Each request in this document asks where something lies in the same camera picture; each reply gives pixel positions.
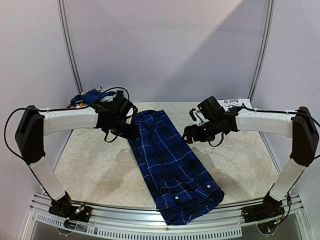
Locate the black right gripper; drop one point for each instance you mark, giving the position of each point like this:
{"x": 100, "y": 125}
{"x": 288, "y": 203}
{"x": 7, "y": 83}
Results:
{"x": 194, "y": 131}

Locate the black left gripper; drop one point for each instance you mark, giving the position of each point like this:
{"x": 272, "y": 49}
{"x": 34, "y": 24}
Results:
{"x": 133, "y": 132}

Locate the blue plaid flannel shirt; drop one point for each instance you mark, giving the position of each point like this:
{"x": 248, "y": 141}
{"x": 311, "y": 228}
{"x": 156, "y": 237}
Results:
{"x": 179, "y": 184}

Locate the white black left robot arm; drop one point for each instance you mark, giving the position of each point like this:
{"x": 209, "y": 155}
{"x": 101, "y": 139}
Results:
{"x": 35, "y": 124}

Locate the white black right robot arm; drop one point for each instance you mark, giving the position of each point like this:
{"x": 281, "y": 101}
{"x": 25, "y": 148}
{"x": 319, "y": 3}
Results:
{"x": 297, "y": 128}

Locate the black garment in basket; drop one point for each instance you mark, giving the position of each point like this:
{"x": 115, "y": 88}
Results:
{"x": 118, "y": 96}

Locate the grey garment in basket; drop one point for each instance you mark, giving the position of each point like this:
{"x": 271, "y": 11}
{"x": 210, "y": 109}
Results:
{"x": 105, "y": 90}

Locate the solid blue garment in basket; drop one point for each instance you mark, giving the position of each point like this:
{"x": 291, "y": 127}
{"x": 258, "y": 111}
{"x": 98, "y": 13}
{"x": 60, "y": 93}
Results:
{"x": 88, "y": 98}

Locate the folded white cartoon t-shirt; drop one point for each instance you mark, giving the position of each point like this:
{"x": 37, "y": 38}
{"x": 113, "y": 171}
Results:
{"x": 235, "y": 102}

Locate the black white orange printed shirt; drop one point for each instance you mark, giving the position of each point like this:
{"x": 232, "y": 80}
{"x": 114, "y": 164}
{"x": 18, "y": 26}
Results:
{"x": 80, "y": 105}

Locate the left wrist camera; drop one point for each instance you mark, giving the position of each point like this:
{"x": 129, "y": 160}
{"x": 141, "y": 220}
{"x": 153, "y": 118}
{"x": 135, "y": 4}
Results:
{"x": 124, "y": 108}

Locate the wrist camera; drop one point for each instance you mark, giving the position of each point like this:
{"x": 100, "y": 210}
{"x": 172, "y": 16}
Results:
{"x": 207, "y": 108}
{"x": 124, "y": 108}

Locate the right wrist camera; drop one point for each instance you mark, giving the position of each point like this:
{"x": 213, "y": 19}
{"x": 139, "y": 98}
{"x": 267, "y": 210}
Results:
{"x": 207, "y": 108}

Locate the aluminium front rail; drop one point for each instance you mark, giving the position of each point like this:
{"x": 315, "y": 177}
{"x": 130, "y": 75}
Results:
{"x": 146, "y": 223}

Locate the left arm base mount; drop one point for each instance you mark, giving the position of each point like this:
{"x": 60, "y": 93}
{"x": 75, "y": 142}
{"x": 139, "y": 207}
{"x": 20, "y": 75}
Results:
{"x": 66, "y": 208}

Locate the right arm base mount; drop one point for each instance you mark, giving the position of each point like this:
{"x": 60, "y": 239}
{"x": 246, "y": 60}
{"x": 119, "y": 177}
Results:
{"x": 269, "y": 208}

